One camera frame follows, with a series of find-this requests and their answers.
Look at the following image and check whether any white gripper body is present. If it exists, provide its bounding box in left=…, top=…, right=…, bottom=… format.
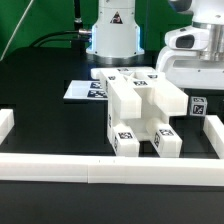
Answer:
left=156, top=25, right=224, bottom=90

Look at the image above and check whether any white chair back frame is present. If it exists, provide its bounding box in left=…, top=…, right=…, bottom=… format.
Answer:
left=91, top=67, right=188, bottom=119

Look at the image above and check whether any white chair seat block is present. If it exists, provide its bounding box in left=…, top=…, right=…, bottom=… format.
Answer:
left=107, top=95, right=169, bottom=141

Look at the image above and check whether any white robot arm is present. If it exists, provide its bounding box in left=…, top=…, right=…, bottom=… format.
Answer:
left=87, top=0, right=224, bottom=90

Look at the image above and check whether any white tagged cube right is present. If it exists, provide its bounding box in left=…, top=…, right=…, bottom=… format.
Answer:
left=189, top=96, right=207, bottom=116

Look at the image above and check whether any white marker base sheet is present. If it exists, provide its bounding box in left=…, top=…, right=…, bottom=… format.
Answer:
left=64, top=80, right=107, bottom=100

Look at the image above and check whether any black pole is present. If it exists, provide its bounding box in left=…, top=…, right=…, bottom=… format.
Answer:
left=74, top=0, right=83, bottom=30

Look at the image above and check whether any black cable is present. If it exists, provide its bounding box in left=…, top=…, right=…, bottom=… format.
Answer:
left=29, top=30, right=92, bottom=48

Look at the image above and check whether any white U-shaped fence frame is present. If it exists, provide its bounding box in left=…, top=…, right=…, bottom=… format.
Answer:
left=0, top=108, right=224, bottom=187

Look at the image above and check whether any white cable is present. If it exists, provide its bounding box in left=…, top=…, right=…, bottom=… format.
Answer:
left=0, top=0, right=36, bottom=61

